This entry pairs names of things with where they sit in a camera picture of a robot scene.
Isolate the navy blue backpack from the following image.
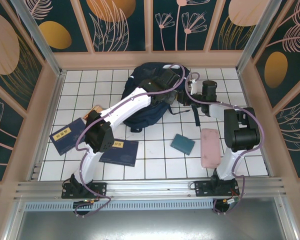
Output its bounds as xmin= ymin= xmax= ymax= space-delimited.
xmin=121 ymin=62 xmax=201 ymax=133

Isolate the pink pencil case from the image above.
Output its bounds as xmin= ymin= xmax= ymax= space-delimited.
xmin=200 ymin=128 xmax=221 ymax=170

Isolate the teal notebook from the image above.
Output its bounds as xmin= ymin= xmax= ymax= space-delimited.
xmin=171 ymin=133 xmax=196 ymax=156

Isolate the small copper brown notebook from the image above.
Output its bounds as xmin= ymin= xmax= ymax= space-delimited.
xmin=82 ymin=105 xmax=103 ymax=123

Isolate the navy book with yellow label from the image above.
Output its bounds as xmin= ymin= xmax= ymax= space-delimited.
xmin=49 ymin=118 xmax=87 ymax=155
xmin=99 ymin=138 xmax=139 ymax=168

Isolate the aluminium frame post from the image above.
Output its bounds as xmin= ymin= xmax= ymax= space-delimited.
xmin=236 ymin=0 xmax=290 ymax=74
xmin=9 ymin=0 xmax=66 ymax=78

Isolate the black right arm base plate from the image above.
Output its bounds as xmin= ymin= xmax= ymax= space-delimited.
xmin=194 ymin=179 xmax=240 ymax=198

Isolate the long aluminium mounting rail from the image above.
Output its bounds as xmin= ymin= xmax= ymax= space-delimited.
xmin=13 ymin=176 xmax=289 ymax=201

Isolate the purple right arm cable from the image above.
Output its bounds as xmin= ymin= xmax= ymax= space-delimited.
xmin=186 ymin=71 xmax=265 ymax=216

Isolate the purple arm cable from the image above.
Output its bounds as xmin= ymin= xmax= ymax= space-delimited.
xmin=186 ymin=71 xmax=265 ymax=216
xmin=74 ymin=63 xmax=191 ymax=218

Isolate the grey slotted cable duct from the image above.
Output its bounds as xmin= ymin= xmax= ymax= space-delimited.
xmin=23 ymin=200 xmax=216 ymax=212

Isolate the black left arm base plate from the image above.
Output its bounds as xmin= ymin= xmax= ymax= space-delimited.
xmin=61 ymin=181 xmax=108 ymax=200

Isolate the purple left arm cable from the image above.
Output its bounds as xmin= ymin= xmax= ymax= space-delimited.
xmin=74 ymin=63 xmax=191 ymax=218

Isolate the aluminium side rail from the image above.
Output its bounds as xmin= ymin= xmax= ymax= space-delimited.
xmin=29 ymin=71 xmax=67 ymax=181

